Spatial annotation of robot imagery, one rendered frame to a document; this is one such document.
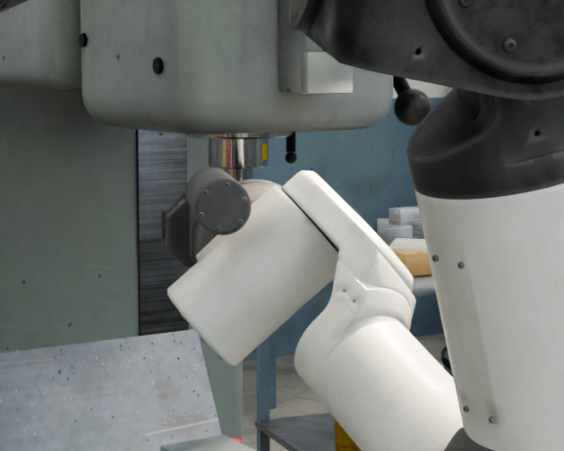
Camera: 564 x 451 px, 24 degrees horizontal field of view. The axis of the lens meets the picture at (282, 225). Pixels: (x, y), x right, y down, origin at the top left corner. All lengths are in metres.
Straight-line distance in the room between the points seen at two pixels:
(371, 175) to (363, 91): 5.33
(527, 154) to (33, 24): 0.65
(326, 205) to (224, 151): 0.25
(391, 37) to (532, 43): 0.05
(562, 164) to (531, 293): 0.05
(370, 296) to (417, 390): 0.07
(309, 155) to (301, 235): 5.33
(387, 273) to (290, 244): 0.07
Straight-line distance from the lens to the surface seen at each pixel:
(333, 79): 0.93
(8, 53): 1.16
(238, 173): 1.03
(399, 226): 3.58
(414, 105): 1.04
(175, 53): 0.93
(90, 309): 1.41
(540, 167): 0.53
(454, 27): 0.46
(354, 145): 6.26
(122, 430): 1.40
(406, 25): 0.46
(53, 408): 1.38
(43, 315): 1.39
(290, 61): 0.94
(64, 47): 1.08
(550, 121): 0.53
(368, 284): 0.75
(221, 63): 0.93
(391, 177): 6.40
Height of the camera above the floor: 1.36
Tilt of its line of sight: 7 degrees down
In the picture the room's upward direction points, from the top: straight up
